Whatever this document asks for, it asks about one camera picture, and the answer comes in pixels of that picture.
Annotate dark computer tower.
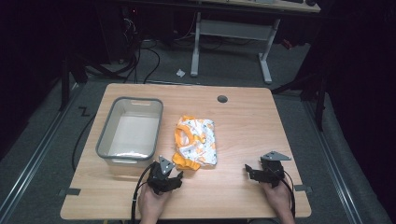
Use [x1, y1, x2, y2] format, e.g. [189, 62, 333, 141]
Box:
[95, 4, 141, 64]

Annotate desk with white metal legs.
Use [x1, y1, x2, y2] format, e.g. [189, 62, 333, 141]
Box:
[190, 0, 321, 85]

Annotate grey tape piece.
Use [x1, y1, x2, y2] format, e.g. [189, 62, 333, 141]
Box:
[58, 188, 82, 197]
[293, 184, 313, 193]

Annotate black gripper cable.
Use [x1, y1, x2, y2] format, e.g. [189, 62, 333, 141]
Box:
[130, 163, 157, 224]
[281, 170, 297, 218]

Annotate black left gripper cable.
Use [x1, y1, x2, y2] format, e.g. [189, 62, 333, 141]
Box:
[130, 163, 157, 224]

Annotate thin black floor cable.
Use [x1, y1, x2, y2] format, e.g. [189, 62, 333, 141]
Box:
[71, 113, 97, 172]

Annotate person's left hand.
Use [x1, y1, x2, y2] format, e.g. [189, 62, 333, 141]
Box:
[137, 183, 173, 224]

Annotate black floor cables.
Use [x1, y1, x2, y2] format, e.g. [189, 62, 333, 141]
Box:
[122, 18, 162, 85]

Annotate metal floor rail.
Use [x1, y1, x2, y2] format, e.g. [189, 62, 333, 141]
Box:
[0, 83, 82, 224]
[302, 99, 366, 224]

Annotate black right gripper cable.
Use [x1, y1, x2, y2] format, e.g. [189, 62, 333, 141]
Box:
[281, 170, 297, 218]

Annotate person's right hand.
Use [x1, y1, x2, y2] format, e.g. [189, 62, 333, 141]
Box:
[259, 179, 296, 224]

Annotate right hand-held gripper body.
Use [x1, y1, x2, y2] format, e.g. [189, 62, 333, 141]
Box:
[257, 150, 292, 189]

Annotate orange and white patterned garment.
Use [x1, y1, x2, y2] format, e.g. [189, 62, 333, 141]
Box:
[171, 115, 219, 172]

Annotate white plastic bin grey rim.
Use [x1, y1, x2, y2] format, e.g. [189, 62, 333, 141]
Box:
[95, 96, 164, 175]

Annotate black metal stand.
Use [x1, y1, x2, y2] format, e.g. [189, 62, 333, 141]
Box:
[58, 50, 125, 112]

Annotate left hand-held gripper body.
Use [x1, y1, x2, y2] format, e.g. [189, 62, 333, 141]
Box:
[146, 154, 179, 196]

